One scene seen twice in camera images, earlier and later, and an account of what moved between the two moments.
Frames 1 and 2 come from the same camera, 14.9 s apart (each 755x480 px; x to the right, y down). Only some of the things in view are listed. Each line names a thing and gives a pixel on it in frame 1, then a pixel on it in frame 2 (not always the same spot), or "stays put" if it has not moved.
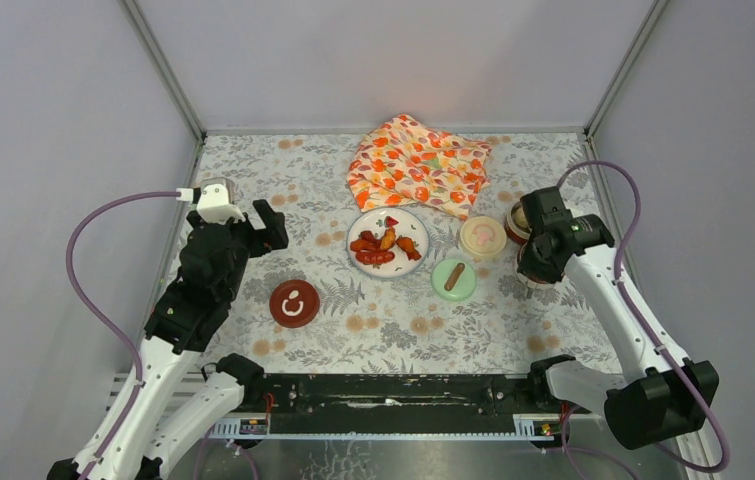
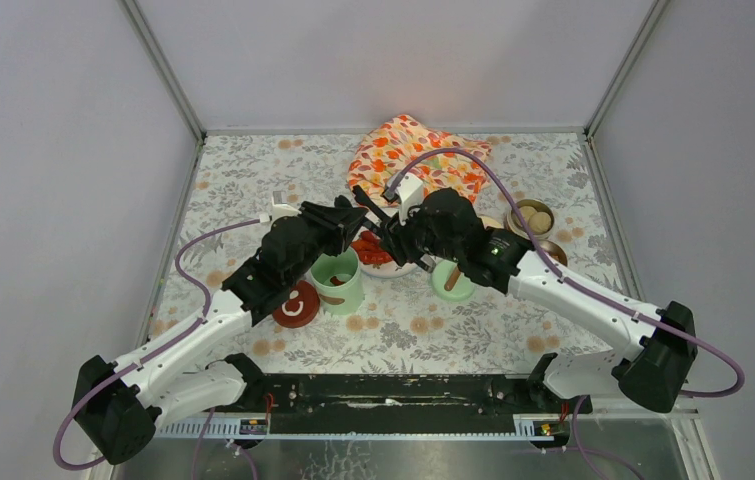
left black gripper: (244, 232) to (326, 221)
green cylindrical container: (453, 280) stays put
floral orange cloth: (400, 163) stays put
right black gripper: (527, 266) to (397, 235)
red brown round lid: (294, 303) stays put
